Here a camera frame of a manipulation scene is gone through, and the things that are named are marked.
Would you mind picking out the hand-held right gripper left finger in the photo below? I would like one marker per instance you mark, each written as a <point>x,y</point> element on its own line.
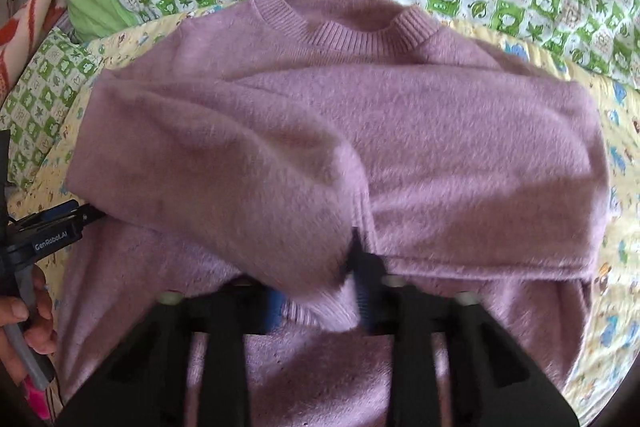
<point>272,313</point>

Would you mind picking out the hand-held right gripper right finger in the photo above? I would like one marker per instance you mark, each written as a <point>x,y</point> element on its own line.
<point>365,299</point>

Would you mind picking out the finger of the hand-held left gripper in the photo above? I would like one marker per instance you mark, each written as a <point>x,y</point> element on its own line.
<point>60,218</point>

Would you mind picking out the purple knit sweater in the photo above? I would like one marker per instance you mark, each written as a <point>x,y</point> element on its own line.
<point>350,132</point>

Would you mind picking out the person's left hand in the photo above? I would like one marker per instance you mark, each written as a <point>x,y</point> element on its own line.
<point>12,309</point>

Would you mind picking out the green checked pillow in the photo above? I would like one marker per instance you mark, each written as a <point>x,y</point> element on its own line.
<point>45,97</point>

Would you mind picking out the pink cloth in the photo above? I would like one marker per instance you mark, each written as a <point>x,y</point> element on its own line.
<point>36,399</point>

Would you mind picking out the red and white blanket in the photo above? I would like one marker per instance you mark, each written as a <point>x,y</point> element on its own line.
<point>20,32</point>

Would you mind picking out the yellow bear print quilt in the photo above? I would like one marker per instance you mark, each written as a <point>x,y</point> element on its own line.
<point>625,157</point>

